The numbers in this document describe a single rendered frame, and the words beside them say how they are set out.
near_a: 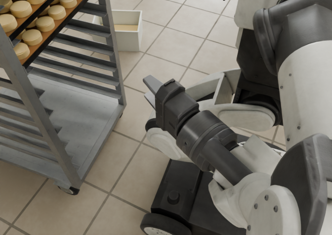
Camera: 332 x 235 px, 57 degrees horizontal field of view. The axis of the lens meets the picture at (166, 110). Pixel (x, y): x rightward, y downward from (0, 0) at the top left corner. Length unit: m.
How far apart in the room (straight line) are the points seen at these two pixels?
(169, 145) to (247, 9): 0.58
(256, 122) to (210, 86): 0.21
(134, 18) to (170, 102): 1.60
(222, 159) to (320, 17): 0.23
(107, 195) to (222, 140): 1.01
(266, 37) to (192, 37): 1.71
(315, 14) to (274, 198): 0.23
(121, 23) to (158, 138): 1.28
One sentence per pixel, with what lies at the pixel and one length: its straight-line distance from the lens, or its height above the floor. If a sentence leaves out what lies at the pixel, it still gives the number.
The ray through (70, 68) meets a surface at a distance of 1.49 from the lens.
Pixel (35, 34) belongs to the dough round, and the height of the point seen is 0.79.
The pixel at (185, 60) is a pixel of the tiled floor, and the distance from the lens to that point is 1.95.
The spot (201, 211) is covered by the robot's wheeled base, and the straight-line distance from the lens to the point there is 1.23.
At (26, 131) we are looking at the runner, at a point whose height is 0.44.
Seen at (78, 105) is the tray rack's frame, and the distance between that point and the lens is 1.57.
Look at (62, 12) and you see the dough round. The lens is 0.99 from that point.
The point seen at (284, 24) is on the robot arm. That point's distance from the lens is 0.41.
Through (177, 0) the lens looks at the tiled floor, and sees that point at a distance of 2.46.
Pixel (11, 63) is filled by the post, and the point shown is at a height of 0.83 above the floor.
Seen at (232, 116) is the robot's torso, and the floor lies 0.68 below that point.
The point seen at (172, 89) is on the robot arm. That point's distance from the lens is 0.54.
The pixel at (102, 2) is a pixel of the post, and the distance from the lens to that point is 1.14.
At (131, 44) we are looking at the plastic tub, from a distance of 1.98.
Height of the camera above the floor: 1.32
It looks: 52 degrees down
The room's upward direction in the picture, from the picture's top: straight up
